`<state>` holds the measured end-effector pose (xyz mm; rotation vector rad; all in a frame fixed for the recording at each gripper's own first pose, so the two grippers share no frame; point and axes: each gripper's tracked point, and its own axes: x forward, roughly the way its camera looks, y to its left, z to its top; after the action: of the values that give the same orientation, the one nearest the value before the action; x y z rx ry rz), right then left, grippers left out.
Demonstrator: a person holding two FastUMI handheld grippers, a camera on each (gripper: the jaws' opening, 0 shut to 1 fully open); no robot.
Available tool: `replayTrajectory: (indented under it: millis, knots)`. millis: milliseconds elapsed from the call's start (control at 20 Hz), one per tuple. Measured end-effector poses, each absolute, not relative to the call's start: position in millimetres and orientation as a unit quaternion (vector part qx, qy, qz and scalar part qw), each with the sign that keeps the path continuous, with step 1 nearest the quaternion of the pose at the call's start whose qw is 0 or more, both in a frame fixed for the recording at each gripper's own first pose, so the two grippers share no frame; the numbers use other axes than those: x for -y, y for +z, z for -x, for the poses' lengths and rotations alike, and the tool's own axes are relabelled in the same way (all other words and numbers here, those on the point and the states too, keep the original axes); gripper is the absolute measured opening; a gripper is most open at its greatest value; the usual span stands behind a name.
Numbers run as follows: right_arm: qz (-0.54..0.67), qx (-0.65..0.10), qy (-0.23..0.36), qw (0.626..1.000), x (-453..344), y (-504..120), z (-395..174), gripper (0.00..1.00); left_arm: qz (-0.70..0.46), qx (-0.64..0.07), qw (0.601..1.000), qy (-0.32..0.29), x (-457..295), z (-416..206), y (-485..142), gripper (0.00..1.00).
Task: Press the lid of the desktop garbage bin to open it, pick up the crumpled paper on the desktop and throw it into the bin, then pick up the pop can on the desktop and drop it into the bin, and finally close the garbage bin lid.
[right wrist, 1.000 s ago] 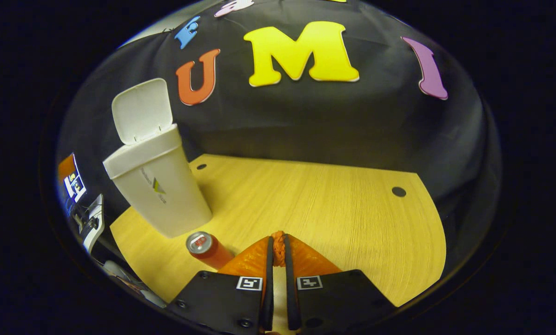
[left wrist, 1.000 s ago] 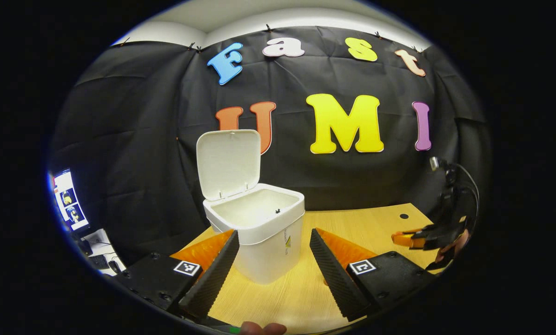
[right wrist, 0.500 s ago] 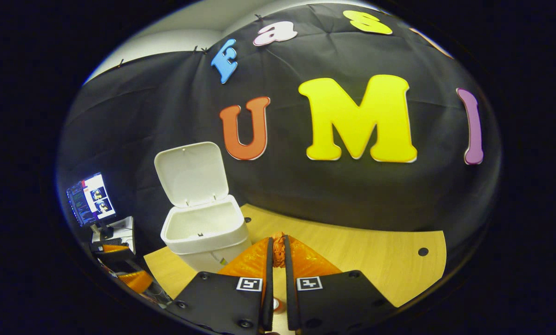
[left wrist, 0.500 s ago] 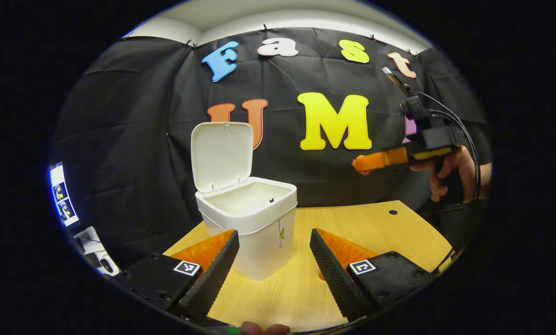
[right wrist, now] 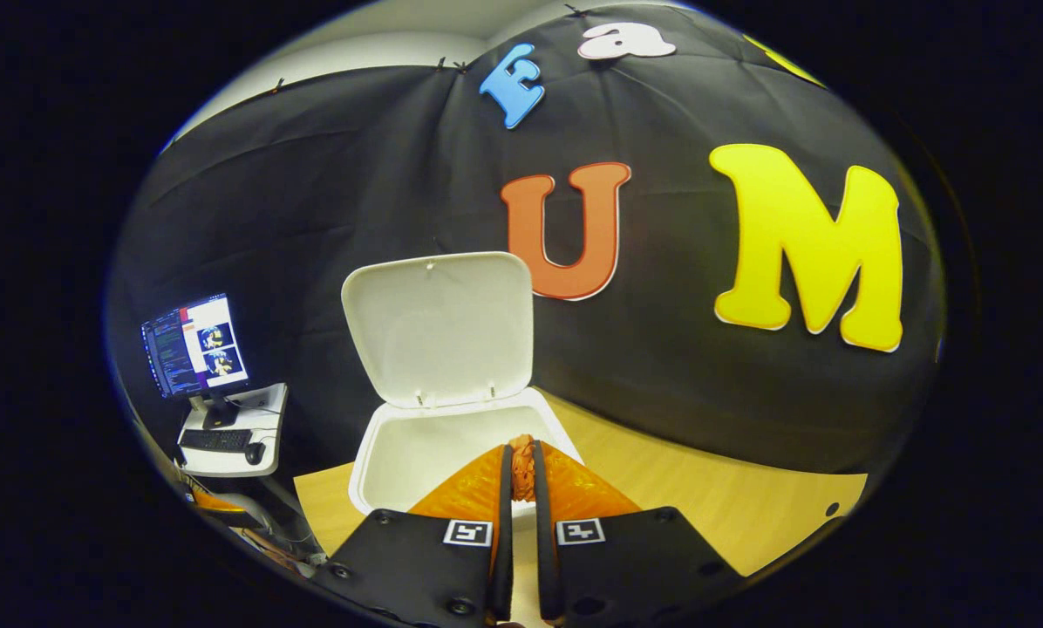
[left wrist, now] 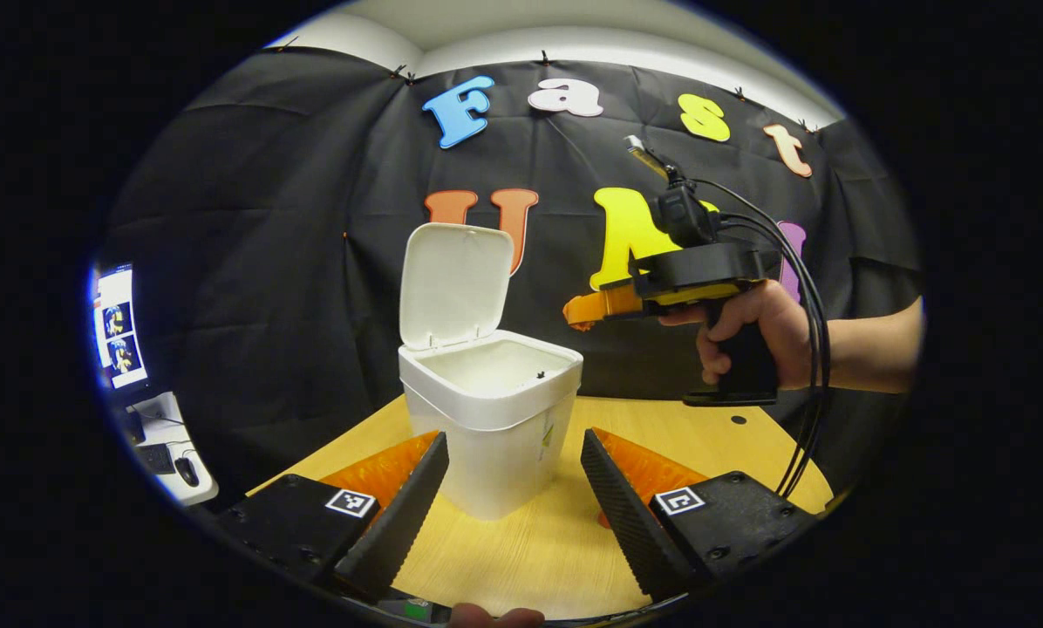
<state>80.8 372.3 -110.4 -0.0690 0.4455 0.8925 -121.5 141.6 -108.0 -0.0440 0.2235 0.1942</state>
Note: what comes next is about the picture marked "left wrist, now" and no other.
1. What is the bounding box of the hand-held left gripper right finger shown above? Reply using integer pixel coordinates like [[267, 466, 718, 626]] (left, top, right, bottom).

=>
[[579, 427, 819, 603]]

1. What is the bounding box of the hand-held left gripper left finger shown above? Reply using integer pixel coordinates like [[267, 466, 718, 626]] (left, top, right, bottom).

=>
[[216, 430, 451, 603]]

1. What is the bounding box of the white desktop garbage bin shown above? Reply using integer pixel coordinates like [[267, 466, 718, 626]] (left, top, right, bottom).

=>
[[398, 222, 585, 522]]

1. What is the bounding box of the wooden desktop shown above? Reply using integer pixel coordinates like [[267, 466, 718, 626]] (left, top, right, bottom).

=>
[[247, 394, 836, 622]]

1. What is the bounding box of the black keyboard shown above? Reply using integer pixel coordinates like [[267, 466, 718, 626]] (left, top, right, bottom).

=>
[[135, 443, 176, 476]]

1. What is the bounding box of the white side desk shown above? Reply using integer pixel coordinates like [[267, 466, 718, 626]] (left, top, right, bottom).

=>
[[125, 392, 220, 507]]

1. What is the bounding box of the computer monitor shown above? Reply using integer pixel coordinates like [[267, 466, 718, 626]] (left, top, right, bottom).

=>
[[92, 262, 150, 391]]

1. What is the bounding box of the black cable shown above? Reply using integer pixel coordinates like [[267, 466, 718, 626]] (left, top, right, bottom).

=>
[[718, 214, 823, 498], [687, 177, 834, 500]]

